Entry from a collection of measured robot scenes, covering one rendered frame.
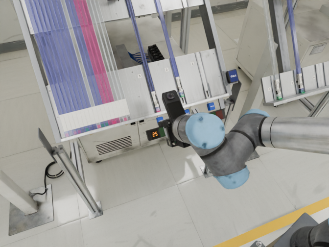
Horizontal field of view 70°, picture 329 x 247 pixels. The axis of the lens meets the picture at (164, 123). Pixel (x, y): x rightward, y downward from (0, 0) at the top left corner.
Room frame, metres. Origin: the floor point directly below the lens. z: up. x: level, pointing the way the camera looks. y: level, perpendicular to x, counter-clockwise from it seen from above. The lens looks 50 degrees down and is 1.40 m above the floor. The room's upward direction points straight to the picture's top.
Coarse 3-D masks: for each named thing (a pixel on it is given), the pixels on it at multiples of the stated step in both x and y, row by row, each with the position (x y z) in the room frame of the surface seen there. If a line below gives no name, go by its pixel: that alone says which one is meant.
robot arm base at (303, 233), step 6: (300, 228) 0.23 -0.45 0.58; (306, 228) 0.22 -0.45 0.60; (312, 228) 0.21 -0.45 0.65; (294, 234) 0.22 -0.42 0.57; (300, 234) 0.21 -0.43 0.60; (306, 234) 0.20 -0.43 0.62; (294, 240) 0.20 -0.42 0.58; (300, 240) 0.19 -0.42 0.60; (306, 240) 0.18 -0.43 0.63; (294, 246) 0.18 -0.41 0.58; (300, 246) 0.18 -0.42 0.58; (306, 246) 0.17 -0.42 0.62
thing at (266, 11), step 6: (264, 0) 0.92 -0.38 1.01; (264, 6) 0.91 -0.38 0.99; (264, 12) 0.90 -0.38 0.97; (270, 24) 0.87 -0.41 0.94; (270, 30) 0.85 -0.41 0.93; (270, 36) 0.84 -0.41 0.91; (270, 42) 0.82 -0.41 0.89; (270, 48) 0.81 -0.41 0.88; (270, 54) 0.80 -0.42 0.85; (276, 66) 0.77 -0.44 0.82; (276, 72) 0.75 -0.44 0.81; (276, 78) 0.73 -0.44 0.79
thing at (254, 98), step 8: (264, 48) 0.95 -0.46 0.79; (264, 56) 0.93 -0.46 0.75; (264, 64) 0.92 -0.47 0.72; (256, 72) 0.95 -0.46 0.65; (264, 72) 0.90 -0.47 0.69; (272, 72) 0.91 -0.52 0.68; (256, 80) 0.93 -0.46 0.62; (256, 88) 0.91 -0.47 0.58; (248, 96) 0.94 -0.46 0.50; (256, 96) 0.90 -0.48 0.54; (248, 104) 0.92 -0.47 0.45; (256, 104) 0.91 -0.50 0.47; (256, 152) 0.89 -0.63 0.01; (248, 160) 0.83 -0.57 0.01
